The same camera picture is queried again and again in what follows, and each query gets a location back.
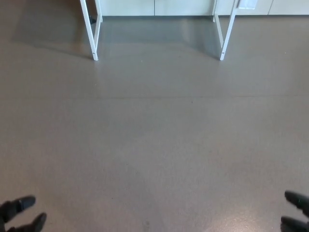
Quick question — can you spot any white metal table leg frame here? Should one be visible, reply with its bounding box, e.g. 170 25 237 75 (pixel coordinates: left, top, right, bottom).
79 0 103 61
212 0 240 61

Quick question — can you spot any white low cabinet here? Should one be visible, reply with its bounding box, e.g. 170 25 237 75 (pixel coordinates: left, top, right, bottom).
98 0 309 17

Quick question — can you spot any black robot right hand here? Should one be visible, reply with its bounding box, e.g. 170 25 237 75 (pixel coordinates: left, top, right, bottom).
281 190 309 232

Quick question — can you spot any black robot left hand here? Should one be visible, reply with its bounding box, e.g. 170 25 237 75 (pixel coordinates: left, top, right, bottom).
0 195 47 232

